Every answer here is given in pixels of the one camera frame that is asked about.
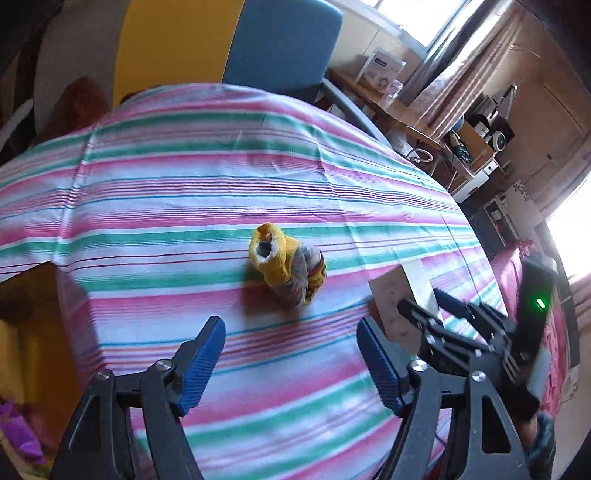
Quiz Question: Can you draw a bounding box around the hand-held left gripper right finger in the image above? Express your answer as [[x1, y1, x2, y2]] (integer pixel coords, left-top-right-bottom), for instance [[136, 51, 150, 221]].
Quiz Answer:
[[356, 316, 532, 480]]

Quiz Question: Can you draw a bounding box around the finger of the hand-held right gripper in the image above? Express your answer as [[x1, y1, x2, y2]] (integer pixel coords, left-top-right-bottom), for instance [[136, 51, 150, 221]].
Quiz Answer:
[[433, 287, 518, 356], [397, 298, 497, 384]]

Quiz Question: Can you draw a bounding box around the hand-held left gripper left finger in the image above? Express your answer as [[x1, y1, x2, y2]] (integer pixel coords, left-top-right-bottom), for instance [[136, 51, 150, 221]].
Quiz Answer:
[[51, 316, 227, 480]]

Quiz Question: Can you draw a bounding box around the cream cardboard box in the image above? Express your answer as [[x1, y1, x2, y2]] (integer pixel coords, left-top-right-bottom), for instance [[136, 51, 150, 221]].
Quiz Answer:
[[368, 261, 439, 344]]

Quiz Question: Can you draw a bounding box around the yellow sock ball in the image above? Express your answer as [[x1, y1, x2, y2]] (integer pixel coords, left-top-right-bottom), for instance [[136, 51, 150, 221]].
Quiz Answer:
[[248, 222, 328, 310]]

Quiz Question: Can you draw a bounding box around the maroon and gold tin box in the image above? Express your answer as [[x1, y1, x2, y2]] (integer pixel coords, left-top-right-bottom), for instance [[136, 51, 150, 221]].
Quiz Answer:
[[0, 261, 93, 480]]

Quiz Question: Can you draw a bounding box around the purple snack packet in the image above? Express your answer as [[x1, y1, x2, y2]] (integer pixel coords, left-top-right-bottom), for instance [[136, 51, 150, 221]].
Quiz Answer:
[[0, 399, 47, 467]]

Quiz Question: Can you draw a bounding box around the red patterned blanket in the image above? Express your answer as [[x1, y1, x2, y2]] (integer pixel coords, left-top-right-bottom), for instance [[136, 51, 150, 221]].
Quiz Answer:
[[489, 240, 573, 416]]

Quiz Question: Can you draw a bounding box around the wooden side desk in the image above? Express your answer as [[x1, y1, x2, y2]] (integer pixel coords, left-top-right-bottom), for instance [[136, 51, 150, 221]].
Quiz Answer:
[[328, 67, 499, 195]]

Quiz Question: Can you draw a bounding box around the striped tablecloth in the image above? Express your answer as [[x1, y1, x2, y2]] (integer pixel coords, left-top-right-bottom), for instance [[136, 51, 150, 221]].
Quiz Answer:
[[0, 83, 497, 480]]

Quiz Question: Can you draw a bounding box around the pink beige curtain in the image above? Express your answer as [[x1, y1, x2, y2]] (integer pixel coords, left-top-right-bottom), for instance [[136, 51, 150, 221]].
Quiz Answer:
[[406, 0, 546, 139]]

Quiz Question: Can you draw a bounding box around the white cardboard box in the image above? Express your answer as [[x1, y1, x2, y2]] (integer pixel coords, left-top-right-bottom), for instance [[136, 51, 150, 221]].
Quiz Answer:
[[358, 48, 407, 90]]

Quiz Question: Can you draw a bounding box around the window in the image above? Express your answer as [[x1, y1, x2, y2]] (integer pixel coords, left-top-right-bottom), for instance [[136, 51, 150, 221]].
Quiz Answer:
[[369, 0, 481, 47]]

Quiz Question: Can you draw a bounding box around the brown cushion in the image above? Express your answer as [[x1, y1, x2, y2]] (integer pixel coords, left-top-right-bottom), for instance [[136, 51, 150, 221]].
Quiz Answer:
[[48, 76, 112, 134]]

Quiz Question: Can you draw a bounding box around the grey yellow blue sofa chair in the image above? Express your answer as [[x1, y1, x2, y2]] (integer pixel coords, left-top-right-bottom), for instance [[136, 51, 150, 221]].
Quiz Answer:
[[0, 0, 393, 153]]

